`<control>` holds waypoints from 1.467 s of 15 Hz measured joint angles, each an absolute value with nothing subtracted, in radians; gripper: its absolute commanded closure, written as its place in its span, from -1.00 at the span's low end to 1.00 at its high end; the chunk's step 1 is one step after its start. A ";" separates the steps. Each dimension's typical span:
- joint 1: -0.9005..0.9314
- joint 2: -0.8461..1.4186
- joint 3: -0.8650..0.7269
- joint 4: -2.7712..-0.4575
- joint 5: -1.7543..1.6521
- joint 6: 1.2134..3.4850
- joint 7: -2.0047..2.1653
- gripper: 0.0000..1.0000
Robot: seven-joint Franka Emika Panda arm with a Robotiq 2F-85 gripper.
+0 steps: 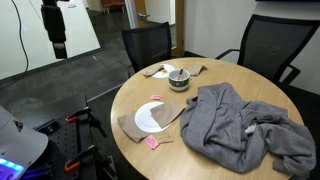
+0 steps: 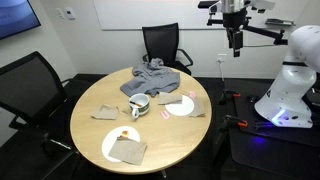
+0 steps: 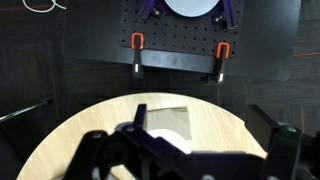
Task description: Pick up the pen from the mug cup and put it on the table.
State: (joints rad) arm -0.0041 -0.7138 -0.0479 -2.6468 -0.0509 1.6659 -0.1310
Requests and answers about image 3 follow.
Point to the black perforated mounting board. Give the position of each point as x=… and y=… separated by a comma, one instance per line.
x=180, y=33

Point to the black base platform sheet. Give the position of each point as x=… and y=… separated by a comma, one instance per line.
x=266, y=40

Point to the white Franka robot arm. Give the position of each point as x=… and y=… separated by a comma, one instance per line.
x=191, y=8

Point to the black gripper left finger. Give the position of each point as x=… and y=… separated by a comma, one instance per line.
x=140, y=116

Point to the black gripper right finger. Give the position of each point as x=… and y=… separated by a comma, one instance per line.
x=263, y=123

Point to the thin silver metal rod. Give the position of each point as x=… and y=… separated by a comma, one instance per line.
x=23, y=111

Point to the black base mounting bracket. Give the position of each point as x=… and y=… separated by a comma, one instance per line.
x=230, y=13
x=146, y=8

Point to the brown paper napkin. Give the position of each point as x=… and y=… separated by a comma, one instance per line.
x=170, y=118

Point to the orange black bar clamp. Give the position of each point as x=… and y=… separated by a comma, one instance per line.
x=221, y=58
x=137, y=50

